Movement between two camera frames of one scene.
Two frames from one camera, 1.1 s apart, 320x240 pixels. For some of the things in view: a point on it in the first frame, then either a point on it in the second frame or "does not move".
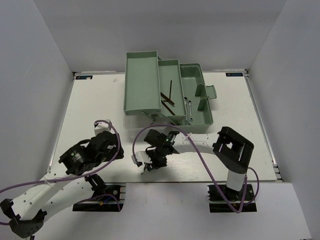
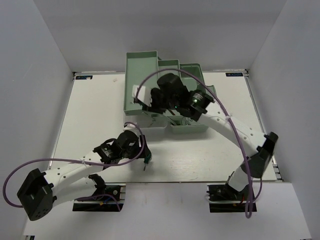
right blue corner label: x=234 y=74 does not move
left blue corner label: x=84 y=77 does not move
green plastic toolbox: x=158 y=92 does not move
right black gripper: x=156 y=164 -> x=151 y=105
